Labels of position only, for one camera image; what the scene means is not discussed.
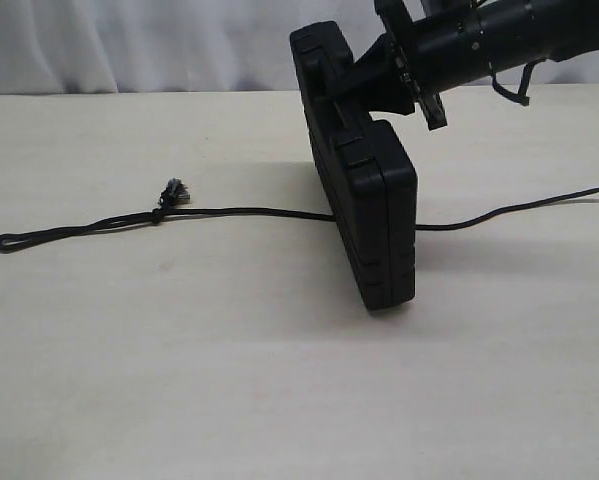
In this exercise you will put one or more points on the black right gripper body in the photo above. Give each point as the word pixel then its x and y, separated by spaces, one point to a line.
pixel 400 28

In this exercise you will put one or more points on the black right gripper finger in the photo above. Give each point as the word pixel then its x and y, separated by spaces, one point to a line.
pixel 374 76
pixel 387 102

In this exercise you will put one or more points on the black plastic carrying case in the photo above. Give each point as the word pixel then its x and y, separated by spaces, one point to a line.
pixel 368 177

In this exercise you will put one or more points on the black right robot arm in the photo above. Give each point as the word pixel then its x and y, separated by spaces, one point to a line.
pixel 458 42

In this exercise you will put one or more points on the white backdrop curtain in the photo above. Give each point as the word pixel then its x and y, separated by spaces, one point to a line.
pixel 78 47

